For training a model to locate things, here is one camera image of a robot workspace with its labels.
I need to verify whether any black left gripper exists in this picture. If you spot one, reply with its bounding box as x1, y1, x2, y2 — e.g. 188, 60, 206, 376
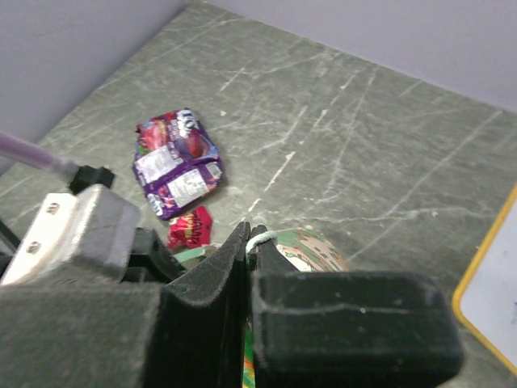
122, 228, 187, 284

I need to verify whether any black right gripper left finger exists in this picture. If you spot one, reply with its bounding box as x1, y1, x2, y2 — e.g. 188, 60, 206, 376
1, 222, 250, 387

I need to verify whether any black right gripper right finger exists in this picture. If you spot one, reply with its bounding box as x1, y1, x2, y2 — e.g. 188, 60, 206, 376
246, 226, 464, 387

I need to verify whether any red snack packet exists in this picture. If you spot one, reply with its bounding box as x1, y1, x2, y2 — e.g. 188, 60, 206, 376
167, 206, 213, 250

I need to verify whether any purple Fox's berries candy bag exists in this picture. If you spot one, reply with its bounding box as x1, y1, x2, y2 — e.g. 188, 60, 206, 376
132, 108, 223, 221

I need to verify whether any yellow framed whiteboard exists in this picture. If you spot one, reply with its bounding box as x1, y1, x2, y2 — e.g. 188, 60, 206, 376
452, 190, 516, 373

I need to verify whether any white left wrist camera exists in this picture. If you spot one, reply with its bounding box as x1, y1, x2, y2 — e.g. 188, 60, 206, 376
1, 184, 141, 286

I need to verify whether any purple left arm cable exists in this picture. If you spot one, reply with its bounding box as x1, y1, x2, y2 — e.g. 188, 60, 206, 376
0, 129, 80, 183

